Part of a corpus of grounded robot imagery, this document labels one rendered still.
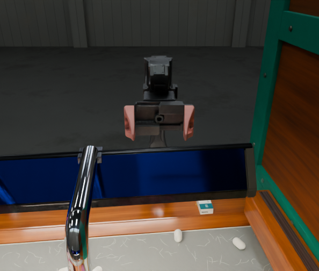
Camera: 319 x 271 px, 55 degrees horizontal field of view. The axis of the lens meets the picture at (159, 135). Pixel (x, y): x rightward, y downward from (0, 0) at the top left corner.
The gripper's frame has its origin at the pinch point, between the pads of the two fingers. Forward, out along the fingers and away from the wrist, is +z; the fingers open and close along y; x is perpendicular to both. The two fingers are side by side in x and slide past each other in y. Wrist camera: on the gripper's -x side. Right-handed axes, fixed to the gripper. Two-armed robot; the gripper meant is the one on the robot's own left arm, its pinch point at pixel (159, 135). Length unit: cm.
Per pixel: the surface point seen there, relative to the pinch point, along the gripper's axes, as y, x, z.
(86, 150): -10.2, -5.0, 14.1
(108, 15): -104, 52, -643
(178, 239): 4.7, 31.8, -5.1
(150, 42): -15, 106, -643
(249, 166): 13.2, -1.5, 12.8
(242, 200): 24.0, 31.0, -18.8
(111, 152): -6.9, -4.0, 12.9
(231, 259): 17.0, 33.3, -0.1
